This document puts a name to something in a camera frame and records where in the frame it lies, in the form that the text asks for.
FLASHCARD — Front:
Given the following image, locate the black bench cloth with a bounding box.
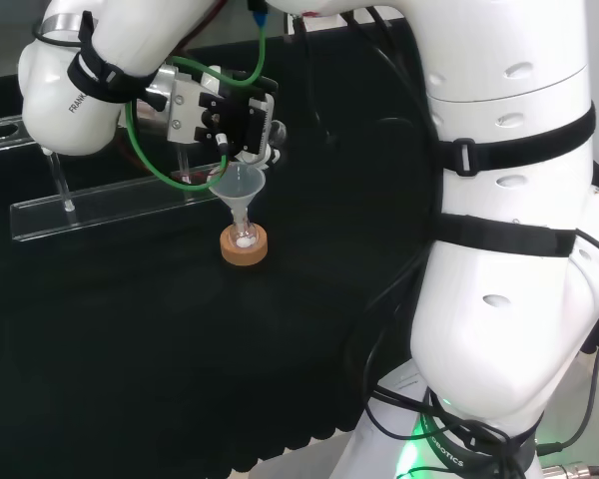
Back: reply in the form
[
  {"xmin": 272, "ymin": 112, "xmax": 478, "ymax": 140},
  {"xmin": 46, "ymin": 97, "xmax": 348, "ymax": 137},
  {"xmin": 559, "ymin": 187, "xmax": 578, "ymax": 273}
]
[{"xmin": 0, "ymin": 19, "xmax": 445, "ymax": 474}]

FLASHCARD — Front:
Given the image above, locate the silver metal connector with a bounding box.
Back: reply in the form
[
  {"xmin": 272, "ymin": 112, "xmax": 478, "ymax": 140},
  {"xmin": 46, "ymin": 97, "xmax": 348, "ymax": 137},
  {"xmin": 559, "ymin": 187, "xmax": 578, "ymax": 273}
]
[{"xmin": 542, "ymin": 461, "xmax": 594, "ymax": 479}]

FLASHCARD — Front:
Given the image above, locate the clear acrylic funnel stand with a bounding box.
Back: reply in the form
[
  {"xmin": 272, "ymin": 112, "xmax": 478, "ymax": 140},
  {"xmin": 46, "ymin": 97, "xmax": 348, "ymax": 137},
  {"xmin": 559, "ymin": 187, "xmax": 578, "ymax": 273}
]
[{"xmin": 0, "ymin": 113, "xmax": 231, "ymax": 243}]

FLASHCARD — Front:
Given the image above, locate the black cable with plug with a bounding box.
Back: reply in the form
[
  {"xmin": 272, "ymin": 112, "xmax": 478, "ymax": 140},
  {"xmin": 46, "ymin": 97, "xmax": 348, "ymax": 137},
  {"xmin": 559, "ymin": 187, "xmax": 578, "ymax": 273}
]
[{"xmin": 535, "ymin": 338, "xmax": 599, "ymax": 454}]

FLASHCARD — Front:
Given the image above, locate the translucent plastic funnel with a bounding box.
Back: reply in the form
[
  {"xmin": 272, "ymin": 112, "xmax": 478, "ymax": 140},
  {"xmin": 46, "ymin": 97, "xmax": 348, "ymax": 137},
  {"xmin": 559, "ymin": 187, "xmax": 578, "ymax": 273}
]
[{"xmin": 207, "ymin": 162, "xmax": 267, "ymax": 227}]

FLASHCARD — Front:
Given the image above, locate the brown cork ring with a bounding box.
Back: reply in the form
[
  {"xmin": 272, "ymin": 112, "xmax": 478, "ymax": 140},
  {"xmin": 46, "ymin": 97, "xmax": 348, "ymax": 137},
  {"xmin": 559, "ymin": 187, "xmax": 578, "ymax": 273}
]
[{"xmin": 220, "ymin": 224, "xmax": 271, "ymax": 266}]

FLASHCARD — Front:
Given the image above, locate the small glass round-bottom flask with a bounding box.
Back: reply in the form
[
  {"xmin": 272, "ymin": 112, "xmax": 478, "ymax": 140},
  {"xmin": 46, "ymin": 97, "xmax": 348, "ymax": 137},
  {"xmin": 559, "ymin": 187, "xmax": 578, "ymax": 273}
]
[{"xmin": 231, "ymin": 209, "xmax": 259, "ymax": 250}]

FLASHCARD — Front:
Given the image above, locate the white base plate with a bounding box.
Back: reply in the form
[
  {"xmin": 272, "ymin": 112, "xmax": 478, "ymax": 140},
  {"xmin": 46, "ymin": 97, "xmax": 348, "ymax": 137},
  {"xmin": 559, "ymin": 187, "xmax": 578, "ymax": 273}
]
[{"xmin": 328, "ymin": 358, "xmax": 433, "ymax": 479}]

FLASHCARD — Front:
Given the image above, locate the green cable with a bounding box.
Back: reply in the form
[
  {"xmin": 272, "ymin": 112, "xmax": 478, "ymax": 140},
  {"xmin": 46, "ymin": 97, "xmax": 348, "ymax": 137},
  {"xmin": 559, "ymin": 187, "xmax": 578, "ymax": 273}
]
[{"xmin": 126, "ymin": 13, "xmax": 268, "ymax": 194}]

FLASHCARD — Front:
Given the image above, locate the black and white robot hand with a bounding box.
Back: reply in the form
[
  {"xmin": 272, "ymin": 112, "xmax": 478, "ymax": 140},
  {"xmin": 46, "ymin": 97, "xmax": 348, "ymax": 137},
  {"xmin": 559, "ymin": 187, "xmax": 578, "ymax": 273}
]
[{"xmin": 166, "ymin": 63, "xmax": 288, "ymax": 168}]

